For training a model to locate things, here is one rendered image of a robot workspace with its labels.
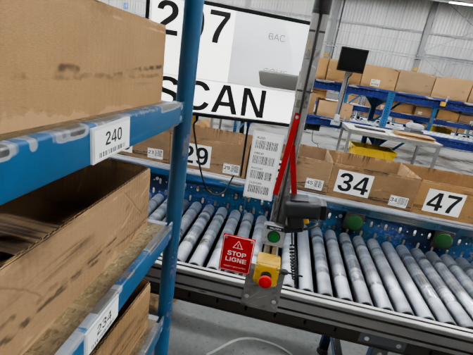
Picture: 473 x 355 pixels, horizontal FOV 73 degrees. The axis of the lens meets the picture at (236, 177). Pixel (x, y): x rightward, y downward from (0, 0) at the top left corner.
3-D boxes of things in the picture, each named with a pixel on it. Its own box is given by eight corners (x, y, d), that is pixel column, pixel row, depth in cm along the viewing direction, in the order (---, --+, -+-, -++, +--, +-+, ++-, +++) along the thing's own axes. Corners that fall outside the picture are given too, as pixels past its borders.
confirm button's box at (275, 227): (260, 244, 96) (264, 224, 94) (261, 239, 99) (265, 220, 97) (283, 249, 95) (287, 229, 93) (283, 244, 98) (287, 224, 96)
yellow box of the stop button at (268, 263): (251, 287, 94) (255, 265, 92) (254, 270, 102) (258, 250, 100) (300, 298, 93) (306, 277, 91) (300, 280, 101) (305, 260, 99)
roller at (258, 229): (258, 283, 107) (250, 292, 109) (269, 217, 156) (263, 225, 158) (246, 275, 107) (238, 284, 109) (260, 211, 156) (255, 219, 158)
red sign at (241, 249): (218, 268, 103) (223, 233, 99) (219, 267, 104) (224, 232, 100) (267, 279, 101) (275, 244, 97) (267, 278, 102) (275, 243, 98)
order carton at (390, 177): (324, 196, 153) (333, 163, 148) (319, 177, 181) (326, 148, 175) (410, 213, 149) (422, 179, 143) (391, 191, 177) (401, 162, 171)
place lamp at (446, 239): (433, 246, 144) (438, 233, 142) (432, 245, 145) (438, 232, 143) (450, 250, 143) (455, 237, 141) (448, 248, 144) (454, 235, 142)
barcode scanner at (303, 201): (324, 239, 88) (329, 203, 85) (281, 235, 90) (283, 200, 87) (322, 228, 95) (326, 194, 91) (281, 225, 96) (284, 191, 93)
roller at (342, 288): (336, 310, 106) (340, 299, 104) (322, 236, 154) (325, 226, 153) (352, 315, 105) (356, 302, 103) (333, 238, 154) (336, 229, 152)
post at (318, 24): (240, 305, 106) (295, 9, 77) (242, 295, 111) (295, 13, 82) (276, 313, 105) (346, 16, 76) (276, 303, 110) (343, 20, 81)
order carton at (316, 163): (244, 180, 158) (250, 146, 152) (251, 164, 185) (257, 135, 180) (325, 196, 153) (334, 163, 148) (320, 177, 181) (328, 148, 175)
